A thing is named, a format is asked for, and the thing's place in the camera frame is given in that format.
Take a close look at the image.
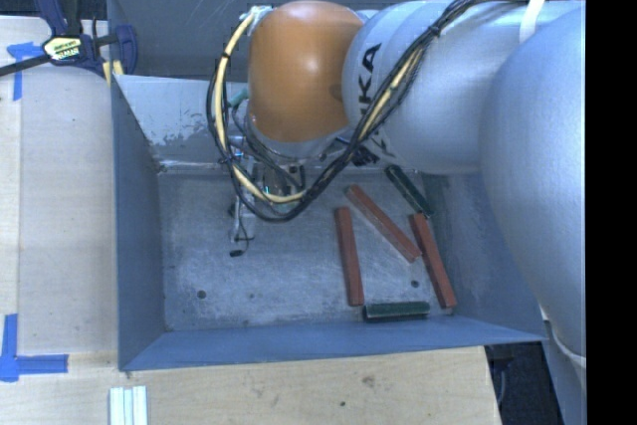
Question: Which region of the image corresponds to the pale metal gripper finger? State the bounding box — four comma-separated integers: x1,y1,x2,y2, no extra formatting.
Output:
229,196,243,240
242,201,257,243

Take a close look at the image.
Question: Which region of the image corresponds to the grey metal bin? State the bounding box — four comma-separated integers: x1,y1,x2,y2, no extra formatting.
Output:
105,0,549,372

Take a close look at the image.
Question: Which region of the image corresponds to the red-brown flat block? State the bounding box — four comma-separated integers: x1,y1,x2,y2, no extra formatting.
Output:
344,184,423,264
408,212,458,311
333,206,366,308

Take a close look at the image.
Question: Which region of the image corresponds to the dark green flat block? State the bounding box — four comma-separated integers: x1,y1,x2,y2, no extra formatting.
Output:
361,301,432,323
384,164,436,219

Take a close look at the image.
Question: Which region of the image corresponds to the pale wood board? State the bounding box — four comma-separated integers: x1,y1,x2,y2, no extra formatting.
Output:
18,17,120,357

